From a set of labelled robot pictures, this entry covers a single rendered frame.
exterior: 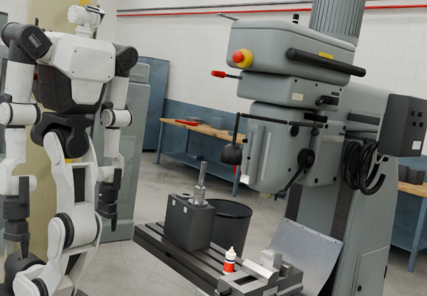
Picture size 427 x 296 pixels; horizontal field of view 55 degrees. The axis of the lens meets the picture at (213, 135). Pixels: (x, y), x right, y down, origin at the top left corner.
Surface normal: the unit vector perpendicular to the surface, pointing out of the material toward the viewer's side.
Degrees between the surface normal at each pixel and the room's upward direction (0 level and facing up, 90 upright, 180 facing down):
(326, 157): 90
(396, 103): 90
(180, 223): 90
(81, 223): 66
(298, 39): 90
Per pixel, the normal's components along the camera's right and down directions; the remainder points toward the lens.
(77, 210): 0.79, 0.01
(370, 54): -0.73, -0.03
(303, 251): -0.58, -0.47
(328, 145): 0.67, 0.19
